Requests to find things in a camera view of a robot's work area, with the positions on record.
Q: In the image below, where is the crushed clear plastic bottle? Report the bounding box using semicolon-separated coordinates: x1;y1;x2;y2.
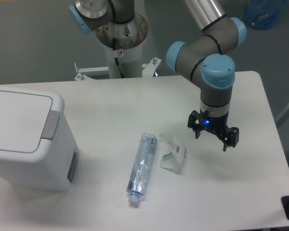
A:
126;133;158;207

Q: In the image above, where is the black cable on pedestal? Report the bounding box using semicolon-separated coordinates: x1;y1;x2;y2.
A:
112;37;126;79

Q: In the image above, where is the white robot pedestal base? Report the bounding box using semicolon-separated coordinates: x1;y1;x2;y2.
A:
74;13;161;80

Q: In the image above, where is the crumpled white plastic wrapper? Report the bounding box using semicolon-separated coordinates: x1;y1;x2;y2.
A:
159;133;187;174

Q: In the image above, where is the white trash can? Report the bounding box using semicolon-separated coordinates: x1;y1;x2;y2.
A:
0;85;79;191

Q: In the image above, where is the blue plastic bag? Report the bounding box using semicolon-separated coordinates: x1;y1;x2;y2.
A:
243;0;288;30

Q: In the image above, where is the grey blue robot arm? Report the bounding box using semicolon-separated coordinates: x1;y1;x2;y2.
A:
68;0;247;148

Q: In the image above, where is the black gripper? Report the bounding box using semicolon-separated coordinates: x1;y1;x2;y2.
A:
187;110;239;152

